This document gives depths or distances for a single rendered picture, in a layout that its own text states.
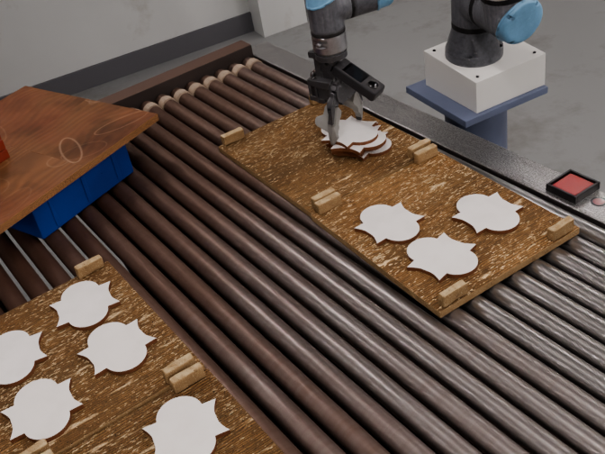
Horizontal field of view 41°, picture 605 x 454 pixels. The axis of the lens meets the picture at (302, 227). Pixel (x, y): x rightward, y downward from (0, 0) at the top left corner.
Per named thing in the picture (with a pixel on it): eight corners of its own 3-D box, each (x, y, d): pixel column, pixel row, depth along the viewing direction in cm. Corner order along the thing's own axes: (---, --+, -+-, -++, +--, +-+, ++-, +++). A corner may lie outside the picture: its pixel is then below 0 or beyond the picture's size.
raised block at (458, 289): (462, 288, 145) (462, 277, 144) (470, 294, 144) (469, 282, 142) (437, 304, 143) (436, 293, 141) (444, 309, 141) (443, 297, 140)
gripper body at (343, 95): (329, 88, 189) (321, 40, 182) (359, 95, 184) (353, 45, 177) (310, 103, 184) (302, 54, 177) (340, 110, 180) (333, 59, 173)
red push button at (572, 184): (570, 177, 171) (570, 172, 170) (593, 188, 167) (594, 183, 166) (551, 190, 168) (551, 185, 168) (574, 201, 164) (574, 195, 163)
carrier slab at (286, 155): (331, 99, 215) (330, 94, 214) (436, 154, 185) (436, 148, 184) (219, 151, 201) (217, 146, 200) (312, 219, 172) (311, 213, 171)
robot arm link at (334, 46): (352, 26, 175) (330, 42, 170) (354, 46, 177) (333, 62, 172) (324, 22, 179) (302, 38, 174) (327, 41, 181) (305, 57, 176)
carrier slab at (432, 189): (437, 156, 185) (437, 149, 184) (579, 233, 155) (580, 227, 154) (311, 221, 172) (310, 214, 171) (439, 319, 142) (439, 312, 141)
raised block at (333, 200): (338, 201, 173) (336, 190, 172) (343, 204, 172) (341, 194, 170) (314, 213, 171) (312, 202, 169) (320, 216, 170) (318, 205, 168)
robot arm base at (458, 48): (480, 33, 221) (481, 0, 215) (515, 55, 210) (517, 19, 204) (433, 51, 217) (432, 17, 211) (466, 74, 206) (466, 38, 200)
